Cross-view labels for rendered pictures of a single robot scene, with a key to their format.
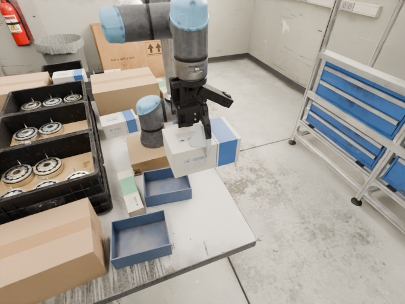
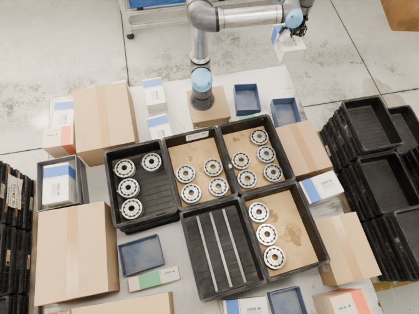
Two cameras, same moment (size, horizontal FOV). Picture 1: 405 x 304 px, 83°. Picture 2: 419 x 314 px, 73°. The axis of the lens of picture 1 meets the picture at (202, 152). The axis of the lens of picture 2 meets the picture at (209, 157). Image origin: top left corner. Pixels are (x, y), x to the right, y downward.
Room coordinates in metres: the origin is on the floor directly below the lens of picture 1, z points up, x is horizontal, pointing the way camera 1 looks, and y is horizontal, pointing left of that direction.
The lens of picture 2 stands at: (0.80, 1.27, 2.25)
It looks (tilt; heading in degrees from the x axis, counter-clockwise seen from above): 66 degrees down; 275
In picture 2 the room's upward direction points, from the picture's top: 4 degrees clockwise
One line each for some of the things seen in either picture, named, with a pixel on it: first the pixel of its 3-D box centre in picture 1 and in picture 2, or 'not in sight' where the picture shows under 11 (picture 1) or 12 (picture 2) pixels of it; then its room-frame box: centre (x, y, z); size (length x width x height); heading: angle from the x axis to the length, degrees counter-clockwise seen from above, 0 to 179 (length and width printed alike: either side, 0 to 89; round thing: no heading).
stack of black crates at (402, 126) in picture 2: not in sight; (395, 135); (-0.57, -0.06, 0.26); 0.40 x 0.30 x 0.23; 111
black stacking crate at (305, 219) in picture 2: not in sight; (280, 230); (0.46, 0.98, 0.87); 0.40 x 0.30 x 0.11; 115
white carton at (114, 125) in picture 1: (119, 123); (161, 133); (1.17, 0.50, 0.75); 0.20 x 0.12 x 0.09; 117
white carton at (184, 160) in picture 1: (200, 145); (287, 42); (0.54, 0.01, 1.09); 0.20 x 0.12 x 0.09; 111
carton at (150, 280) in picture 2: not in sight; (154, 278); (1.02, 1.29, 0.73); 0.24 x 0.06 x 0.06; 23
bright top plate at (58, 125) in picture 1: (50, 127); (185, 173); (0.96, 0.77, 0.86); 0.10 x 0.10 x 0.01
